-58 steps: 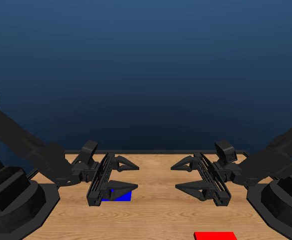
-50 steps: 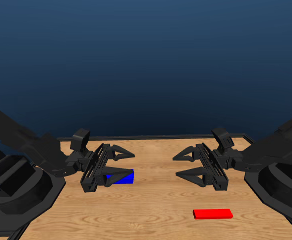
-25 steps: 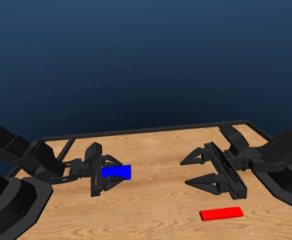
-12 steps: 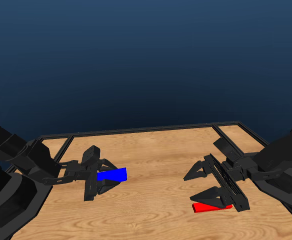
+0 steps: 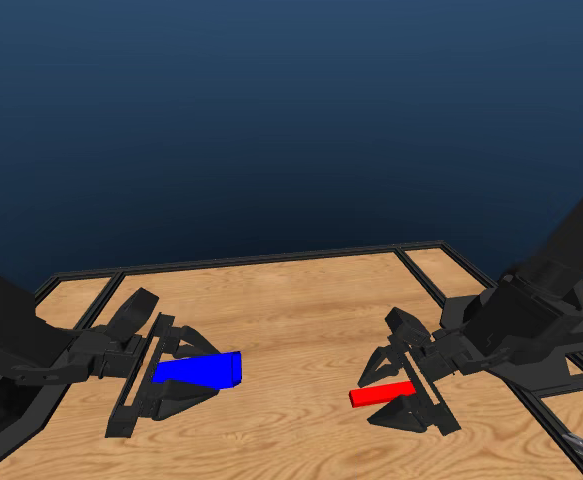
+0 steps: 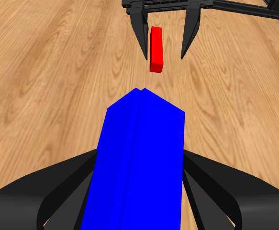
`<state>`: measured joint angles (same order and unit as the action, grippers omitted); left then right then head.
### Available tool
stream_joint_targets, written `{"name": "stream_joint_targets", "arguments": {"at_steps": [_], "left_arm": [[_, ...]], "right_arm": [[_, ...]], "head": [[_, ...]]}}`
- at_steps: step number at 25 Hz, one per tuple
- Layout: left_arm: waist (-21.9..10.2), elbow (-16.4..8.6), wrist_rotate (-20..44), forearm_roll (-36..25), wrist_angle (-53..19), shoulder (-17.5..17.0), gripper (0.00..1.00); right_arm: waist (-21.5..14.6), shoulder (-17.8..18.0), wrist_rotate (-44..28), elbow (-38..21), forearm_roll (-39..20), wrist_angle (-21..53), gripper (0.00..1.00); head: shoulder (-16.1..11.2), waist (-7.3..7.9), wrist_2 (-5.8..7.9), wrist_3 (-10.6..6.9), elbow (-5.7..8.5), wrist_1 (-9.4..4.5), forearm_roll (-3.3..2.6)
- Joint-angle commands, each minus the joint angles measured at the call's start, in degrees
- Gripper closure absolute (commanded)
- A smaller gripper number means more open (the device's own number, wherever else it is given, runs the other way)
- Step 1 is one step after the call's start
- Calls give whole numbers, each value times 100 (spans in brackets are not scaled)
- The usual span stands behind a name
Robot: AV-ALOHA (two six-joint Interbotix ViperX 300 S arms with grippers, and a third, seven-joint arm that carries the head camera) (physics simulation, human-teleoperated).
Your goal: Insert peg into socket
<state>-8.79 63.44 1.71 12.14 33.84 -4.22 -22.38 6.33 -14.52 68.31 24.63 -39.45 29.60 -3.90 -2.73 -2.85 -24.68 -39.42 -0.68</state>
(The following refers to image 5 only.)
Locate thin red peg bar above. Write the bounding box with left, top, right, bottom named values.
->
left=348, top=380, right=418, bottom=409

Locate blue hollow socket block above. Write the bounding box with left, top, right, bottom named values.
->
left=151, top=350, right=243, bottom=390

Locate black table frame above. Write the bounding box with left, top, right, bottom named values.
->
left=33, top=240, right=583, bottom=480

